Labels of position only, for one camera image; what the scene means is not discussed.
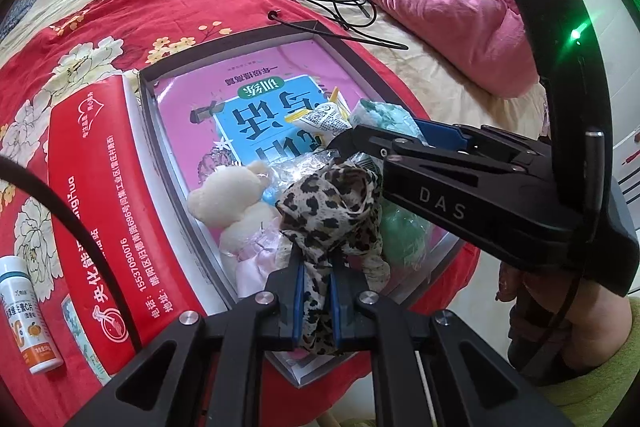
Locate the green cloth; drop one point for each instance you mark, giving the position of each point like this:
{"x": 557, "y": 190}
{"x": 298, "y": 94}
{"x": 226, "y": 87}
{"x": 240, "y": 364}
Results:
{"x": 600, "y": 397}

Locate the yellow sachet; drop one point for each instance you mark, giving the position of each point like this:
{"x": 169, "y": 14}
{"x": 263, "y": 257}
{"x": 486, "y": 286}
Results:
{"x": 322, "y": 119}

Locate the plush bunny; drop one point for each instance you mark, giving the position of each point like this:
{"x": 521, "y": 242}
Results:
{"x": 230, "y": 202}

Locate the person's right hand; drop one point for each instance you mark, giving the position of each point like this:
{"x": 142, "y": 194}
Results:
{"x": 507, "y": 284}

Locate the blue patterned cloth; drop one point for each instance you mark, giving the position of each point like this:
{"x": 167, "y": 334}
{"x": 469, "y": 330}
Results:
{"x": 12, "y": 14}

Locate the floral print tissue packet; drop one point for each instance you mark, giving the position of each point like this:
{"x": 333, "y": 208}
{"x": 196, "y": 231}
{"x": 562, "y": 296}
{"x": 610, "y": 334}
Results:
{"x": 77, "y": 327}

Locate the mint green sponge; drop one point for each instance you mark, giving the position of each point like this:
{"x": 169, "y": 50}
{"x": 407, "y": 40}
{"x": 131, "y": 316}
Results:
{"x": 410, "y": 227}

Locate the person's right forearm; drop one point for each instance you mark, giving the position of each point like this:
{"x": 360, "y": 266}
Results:
{"x": 600, "y": 327}

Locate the mint tissue packet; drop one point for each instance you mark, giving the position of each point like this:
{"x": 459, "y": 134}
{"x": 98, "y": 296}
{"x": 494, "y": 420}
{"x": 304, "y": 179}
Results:
{"x": 385, "y": 112}

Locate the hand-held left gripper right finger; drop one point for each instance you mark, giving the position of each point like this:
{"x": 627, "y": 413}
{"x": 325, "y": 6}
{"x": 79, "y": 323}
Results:
{"x": 336, "y": 302}

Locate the leopard print scrunchie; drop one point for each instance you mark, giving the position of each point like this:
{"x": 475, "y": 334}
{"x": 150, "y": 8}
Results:
{"x": 325, "y": 207}

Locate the red floral blanket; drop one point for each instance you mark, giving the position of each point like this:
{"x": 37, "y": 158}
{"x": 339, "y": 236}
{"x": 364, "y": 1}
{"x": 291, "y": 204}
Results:
{"x": 100, "y": 2}

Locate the pink book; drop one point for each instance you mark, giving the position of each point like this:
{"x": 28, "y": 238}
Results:
{"x": 200, "y": 107}
{"x": 225, "y": 52}

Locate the white pill bottle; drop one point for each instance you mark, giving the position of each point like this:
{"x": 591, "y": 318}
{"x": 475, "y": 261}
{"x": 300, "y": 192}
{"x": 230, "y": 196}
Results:
{"x": 25, "y": 307}

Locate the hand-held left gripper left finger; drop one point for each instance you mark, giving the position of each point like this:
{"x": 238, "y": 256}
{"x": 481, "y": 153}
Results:
{"x": 299, "y": 302}

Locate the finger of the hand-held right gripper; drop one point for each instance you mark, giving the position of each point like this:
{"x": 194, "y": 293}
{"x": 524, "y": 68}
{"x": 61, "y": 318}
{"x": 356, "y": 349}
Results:
{"x": 370, "y": 142}
{"x": 440, "y": 133}

